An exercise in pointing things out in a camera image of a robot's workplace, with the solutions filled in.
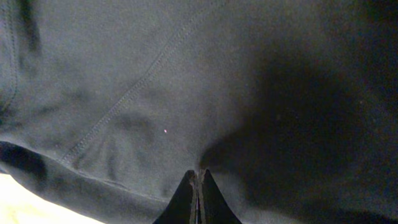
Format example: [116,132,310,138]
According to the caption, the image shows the black leggings with red waistband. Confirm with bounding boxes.
[1,0,397,223]

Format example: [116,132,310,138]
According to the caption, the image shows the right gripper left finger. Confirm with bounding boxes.
[154,170,197,224]

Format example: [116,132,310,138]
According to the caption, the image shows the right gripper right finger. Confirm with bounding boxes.
[198,169,242,224]

